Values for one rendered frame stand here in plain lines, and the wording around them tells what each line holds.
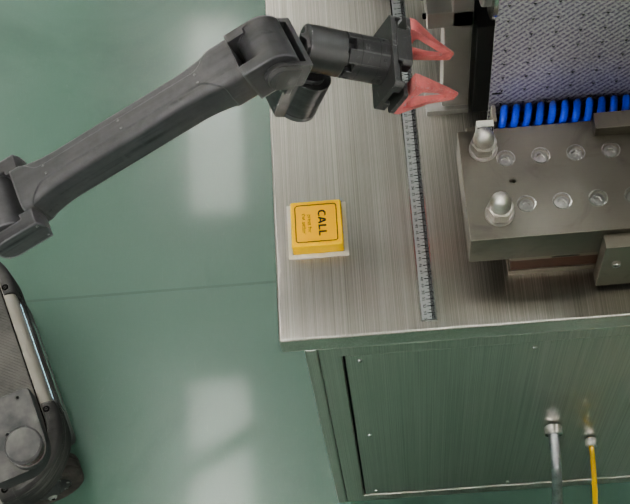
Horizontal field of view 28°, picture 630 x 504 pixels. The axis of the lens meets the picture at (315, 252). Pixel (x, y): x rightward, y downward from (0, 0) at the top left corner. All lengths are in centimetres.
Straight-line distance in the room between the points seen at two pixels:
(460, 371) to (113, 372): 105
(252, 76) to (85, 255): 139
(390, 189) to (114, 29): 149
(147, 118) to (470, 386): 67
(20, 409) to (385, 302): 93
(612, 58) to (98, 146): 64
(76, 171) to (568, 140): 62
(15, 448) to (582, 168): 117
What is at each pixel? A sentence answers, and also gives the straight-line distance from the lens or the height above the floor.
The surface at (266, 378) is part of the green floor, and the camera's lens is 261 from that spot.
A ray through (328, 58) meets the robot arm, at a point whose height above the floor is 119.
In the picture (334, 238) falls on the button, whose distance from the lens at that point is 169.
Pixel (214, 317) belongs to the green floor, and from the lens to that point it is 268.
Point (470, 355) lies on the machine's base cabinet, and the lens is 176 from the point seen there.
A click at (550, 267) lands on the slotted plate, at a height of 91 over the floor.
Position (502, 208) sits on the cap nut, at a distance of 155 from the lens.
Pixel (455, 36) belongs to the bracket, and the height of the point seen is 108.
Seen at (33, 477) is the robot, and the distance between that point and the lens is 238.
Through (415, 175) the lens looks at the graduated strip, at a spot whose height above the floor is 90.
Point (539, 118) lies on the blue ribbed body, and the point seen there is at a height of 104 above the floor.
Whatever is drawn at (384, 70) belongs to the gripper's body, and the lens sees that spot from 154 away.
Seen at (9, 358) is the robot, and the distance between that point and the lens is 248.
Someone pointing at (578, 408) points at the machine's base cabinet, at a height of 53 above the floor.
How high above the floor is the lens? 242
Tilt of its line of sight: 63 degrees down
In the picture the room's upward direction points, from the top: 10 degrees counter-clockwise
